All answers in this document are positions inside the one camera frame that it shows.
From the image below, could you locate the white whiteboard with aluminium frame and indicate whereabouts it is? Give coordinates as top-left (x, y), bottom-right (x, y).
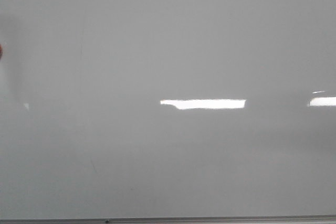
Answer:
top-left (1, 0), bottom-right (335, 219)

